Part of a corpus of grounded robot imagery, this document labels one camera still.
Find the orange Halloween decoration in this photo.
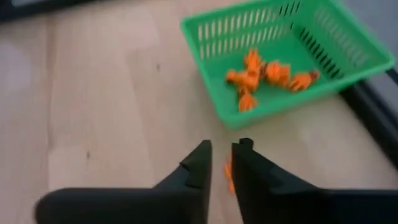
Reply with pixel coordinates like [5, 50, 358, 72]
[238, 90, 259, 113]
[225, 70, 261, 91]
[244, 49, 264, 74]
[289, 70, 321, 93]
[264, 60, 292, 88]
[224, 155, 236, 194]

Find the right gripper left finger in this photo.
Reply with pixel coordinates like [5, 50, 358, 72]
[34, 139, 213, 224]

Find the green plastic basket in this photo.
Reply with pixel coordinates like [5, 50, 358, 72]
[179, 0, 396, 131]

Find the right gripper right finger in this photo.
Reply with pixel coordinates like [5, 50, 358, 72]
[231, 138, 398, 224]

